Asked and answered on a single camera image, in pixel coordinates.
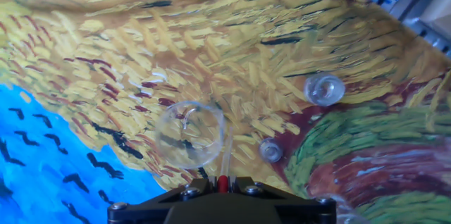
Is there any small clear glass vial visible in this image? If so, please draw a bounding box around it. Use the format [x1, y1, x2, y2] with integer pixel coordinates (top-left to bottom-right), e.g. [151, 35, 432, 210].
[257, 137, 284, 164]

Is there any clear glass bottle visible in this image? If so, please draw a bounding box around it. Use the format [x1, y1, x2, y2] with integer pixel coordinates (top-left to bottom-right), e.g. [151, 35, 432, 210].
[303, 72, 347, 108]

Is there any Van Gogh painting tablecloth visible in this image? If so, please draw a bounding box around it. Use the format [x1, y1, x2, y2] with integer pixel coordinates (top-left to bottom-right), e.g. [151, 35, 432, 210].
[0, 0, 451, 224]

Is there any red bulb glass dropper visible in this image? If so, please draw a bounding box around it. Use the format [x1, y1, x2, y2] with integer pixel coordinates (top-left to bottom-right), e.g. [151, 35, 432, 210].
[216, 125, 234, 194]

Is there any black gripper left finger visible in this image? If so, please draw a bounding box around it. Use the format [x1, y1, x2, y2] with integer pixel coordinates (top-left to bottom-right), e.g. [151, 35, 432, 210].
[107, 176, 218, 224]

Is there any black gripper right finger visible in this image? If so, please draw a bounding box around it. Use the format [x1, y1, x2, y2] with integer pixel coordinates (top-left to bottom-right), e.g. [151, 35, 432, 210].
[228, 176, 338, 224]

